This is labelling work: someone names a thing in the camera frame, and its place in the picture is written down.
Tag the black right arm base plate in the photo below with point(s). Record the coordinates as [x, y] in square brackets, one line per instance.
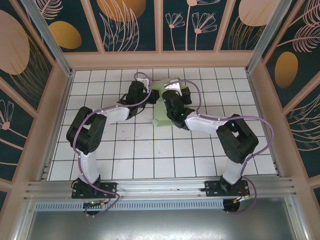
[212, 188]

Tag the grey metal sheet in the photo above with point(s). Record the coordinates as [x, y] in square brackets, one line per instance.
[160, 225]

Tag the aluminium side rail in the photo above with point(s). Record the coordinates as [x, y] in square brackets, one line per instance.
[267, 125]
[56, 125]

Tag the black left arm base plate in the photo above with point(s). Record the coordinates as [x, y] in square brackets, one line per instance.
[107, 190]

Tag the aluminium mounting rail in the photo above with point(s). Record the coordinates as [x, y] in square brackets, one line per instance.
[160, 186]

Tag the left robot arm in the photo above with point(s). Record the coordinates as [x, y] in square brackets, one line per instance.
[86, 135]

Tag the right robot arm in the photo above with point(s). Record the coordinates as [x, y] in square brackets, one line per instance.
[237, 140]

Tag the aluminium corner post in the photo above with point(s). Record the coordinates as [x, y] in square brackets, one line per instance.
[47, 37]
[267, 32]

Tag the light green cloth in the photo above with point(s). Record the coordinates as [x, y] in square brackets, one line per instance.
[162, 112]

